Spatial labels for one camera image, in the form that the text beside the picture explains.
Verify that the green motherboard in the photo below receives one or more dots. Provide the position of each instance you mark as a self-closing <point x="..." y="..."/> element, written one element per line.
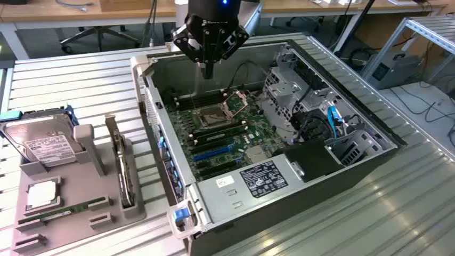
<point x="254" y="128"/>

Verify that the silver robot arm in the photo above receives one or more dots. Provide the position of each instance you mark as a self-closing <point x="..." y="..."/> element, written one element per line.
<point x="252" y="18"/>

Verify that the open black PC case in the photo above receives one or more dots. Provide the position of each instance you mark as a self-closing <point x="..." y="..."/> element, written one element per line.
<point x="355" y="173"/>

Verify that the perforated silver drive cage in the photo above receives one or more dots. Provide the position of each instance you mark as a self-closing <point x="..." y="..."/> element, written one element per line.
<point x="284" y="88"/>

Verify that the hard disk with blue carrier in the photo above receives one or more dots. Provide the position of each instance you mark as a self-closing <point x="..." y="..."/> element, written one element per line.
<point x="39" y="138"/>

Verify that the silver finned heatsink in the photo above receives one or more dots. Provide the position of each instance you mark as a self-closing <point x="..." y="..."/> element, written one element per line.
<point x="256" y="155"/>

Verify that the aluminium frame table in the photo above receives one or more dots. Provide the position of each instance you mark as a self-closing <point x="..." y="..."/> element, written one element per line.
<point x="436" y="29"/>

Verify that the grey parts rack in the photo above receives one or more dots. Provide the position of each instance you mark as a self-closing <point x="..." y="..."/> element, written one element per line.
<point x="82" y="192"/>

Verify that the black plastic shroud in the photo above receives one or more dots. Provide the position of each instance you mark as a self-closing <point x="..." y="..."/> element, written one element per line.
<point x="312" y="160"/>

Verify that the silver power supply unit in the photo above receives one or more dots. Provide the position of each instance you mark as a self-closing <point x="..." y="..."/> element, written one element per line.
<point x="227" y="197"/>

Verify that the silver CPU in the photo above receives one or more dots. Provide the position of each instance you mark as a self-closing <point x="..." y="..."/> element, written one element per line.
<point x="43" y="194"/>

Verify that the blue card retention latch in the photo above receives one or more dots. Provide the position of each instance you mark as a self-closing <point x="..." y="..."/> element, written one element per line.
<point x="162" y="146"/>

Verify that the black expansion slot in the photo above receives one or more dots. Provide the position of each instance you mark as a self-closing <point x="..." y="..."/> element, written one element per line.
<point x="218" y="172"/>
<point x="210" y="148"/>
<point x="216" y="165"/>

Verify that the blue case latch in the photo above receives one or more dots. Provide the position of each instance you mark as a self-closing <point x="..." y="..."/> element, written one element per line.
<point x="180" y="214"/>

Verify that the blue expansion slot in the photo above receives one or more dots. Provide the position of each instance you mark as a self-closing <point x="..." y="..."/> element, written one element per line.
<point x="211" y="155"/>

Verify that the thin locking lever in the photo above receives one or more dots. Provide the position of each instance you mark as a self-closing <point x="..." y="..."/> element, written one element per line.
<point x="194" y="102"/>

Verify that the graphics card with metal bracket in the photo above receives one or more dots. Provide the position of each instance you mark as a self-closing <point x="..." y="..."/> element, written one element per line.
<point x="124" y="173"/>

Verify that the green RAM stick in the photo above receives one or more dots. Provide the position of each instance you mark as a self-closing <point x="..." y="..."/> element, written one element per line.
<point x="56" y="213"/>

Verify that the office chair black base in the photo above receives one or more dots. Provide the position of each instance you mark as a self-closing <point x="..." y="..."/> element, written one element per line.
<point x="306" y="20"/>

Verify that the installed RAM stick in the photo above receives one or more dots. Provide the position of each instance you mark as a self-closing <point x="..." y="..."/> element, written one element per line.
<point x="216" y="137"/>

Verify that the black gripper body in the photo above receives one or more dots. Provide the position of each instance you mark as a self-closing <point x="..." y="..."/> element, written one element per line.
<point x="214" y="13"/>

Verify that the slotted silver disk bay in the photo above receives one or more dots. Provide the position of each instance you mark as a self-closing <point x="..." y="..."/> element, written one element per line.
<point x="355" y="149"/>

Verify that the open socket cover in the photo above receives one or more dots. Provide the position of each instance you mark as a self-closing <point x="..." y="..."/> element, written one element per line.
<point x="240" y="93"/>

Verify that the black slanted pole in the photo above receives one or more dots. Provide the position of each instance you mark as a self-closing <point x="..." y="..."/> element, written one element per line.
<point x="359" y="18"/>

